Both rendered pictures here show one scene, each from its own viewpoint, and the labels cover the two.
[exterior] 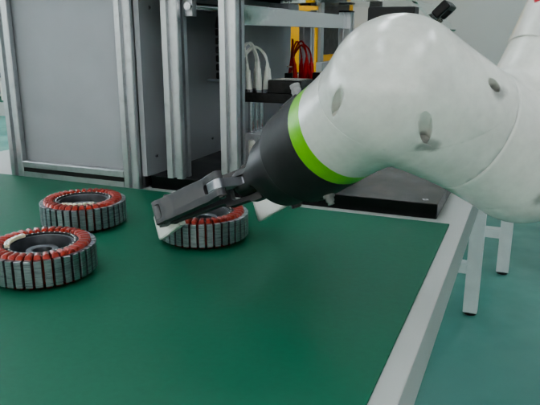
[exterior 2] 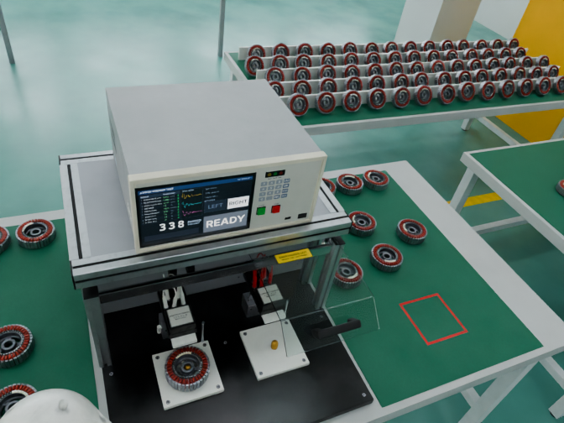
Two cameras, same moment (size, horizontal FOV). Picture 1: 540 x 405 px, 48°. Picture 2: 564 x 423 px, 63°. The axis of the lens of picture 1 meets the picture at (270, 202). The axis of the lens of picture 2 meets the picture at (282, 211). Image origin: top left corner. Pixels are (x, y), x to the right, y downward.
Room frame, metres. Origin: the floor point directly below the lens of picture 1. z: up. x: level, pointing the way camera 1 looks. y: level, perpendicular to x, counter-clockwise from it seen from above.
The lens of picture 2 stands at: (0.71, -0.61, 1.89)
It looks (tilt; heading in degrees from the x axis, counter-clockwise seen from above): 41 degrees down; 38
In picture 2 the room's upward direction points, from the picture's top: 11 degrees clockwise
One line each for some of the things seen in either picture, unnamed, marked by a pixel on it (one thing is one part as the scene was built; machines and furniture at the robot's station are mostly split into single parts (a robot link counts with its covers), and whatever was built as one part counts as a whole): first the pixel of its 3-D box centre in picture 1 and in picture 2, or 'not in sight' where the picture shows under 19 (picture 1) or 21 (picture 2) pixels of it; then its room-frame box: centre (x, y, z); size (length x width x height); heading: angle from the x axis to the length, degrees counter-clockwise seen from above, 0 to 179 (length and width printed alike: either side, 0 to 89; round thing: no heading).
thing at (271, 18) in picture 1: (302, 18); (226, 270); (1.24, -0.06, 1.03); 0.62 x 0.01 x 0.03; 157
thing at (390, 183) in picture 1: (340, 157); (230, 358); (1.20, -0.14, 0.76); 0.64 x 0.47 x 0.02; 157
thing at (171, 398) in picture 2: not in sight; (187, 373); (1.09, -0.11, 0.78); 0.15 x 0.15 x 0.01; 67
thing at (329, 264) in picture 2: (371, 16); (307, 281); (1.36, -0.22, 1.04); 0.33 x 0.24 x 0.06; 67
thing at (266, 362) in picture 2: not in sight; (274, 347); (1.31, -0.20, 0.78); 0.15 x 0.15 x 0.01; 67
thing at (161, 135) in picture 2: not in sight; (209, 154); (1.33, 0.14, 1.22); 0.44 x 0.39 x 0.20; 157
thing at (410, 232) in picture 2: not in sight; (411, 231); (2.07, -0.19, 0.77); 0.11 x 0.11 x 0.04
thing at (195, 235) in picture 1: (203, 222); (13, 409); (0.74, 0.08, 0.77); 0.11 x 0.11 x 0.04
